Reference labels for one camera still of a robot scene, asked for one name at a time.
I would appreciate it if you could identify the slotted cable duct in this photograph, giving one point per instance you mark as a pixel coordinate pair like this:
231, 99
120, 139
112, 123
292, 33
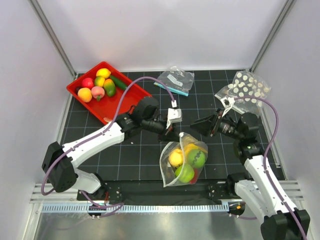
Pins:
85, 207

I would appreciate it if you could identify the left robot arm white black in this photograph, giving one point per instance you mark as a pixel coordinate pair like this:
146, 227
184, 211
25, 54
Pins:
61, 162

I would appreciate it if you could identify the red apple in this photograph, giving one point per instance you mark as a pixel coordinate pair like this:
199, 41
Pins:
87, 83

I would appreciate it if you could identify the pink peach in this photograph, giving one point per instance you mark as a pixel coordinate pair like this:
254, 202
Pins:
97, 93

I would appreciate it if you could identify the orange peach fruit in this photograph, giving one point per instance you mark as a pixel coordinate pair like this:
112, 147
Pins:
85, 94

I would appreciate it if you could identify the green apple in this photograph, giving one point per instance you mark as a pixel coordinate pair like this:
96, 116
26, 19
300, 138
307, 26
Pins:
185, 173

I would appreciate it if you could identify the red plastic tray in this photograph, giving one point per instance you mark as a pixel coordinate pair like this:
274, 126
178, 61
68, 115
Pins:
106, 107

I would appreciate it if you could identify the green cucumber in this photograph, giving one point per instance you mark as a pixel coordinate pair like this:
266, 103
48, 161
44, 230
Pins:
120, 84

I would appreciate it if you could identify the yellow banana bunch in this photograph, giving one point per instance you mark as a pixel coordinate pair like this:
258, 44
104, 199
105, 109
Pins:
191, 146

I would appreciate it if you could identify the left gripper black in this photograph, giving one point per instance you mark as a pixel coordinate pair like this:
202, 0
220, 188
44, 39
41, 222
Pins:
169, 135

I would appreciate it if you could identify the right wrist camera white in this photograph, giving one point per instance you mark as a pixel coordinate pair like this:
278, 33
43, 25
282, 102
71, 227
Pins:
228, 103

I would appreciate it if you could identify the watermelon slice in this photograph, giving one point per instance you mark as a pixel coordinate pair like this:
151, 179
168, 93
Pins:
107, 120

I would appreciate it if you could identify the yellow red mango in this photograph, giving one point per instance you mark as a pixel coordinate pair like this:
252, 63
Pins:
103, 72

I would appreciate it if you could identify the small striped watermelon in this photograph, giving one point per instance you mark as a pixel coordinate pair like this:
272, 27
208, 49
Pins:
196, 158

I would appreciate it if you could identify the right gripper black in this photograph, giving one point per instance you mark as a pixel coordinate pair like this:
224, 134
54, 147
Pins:
205, 125

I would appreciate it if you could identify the blue zipper clear bag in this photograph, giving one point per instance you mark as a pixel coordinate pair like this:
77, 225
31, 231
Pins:
177, 80

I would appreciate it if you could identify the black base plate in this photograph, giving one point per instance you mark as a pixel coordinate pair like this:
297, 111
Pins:
152, 193

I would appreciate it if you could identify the polka dot zip bag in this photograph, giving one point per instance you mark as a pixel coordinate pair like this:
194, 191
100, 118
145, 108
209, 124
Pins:
167, 171
246, 83

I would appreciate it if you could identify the red chili pepper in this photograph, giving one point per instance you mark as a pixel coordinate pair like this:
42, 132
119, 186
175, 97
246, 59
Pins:
196, 176

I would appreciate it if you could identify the yellow orange round fruit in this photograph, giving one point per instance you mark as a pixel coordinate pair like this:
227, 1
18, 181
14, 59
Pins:
176, 158

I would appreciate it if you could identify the green red mango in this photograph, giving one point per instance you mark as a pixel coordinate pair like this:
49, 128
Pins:
109, 87

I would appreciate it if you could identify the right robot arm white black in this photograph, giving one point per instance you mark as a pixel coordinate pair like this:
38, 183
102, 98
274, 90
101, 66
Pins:
279, 217

